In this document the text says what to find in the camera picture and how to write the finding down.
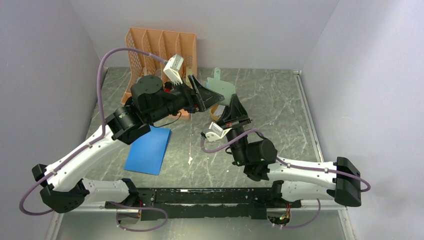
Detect blue notebook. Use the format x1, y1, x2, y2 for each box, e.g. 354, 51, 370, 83
124, 127, 171, 176

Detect red black small bottle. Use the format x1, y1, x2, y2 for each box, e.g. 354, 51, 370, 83
164, 82, 173, 92

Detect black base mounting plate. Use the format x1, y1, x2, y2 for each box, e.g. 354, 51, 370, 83
104, 180, 302, 221

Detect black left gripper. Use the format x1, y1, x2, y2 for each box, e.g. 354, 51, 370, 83
147, 74, 225, 124

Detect aluminium table edge rail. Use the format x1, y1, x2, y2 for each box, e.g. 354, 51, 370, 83
292, 70, 325, 163

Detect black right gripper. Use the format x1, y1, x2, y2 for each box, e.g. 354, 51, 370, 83
214, 93, 252, 166

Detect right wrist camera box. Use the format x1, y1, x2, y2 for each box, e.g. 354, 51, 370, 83
203, 122, 232, 142

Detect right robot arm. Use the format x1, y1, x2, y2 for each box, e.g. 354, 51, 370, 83
218, 94, 363, 207

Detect aluminium front frame rail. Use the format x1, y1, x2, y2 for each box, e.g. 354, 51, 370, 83
47, 200, 355, 240

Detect yellow oval tray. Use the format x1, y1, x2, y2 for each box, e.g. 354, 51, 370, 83
209, 104, 227, 122

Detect orange plastic file organizer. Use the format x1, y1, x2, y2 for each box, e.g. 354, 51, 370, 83
121, 27, 198, 104

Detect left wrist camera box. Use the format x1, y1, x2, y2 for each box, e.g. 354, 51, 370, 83
163, 54, 184, 85

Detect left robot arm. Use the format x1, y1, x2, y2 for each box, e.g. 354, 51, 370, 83
32, 75, 224, 213

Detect pale green eraser block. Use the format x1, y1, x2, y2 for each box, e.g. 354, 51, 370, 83
185, 66, 193, 78

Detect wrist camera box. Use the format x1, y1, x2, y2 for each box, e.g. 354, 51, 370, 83
163, 54, 184, 85
203, 122, 232, 142

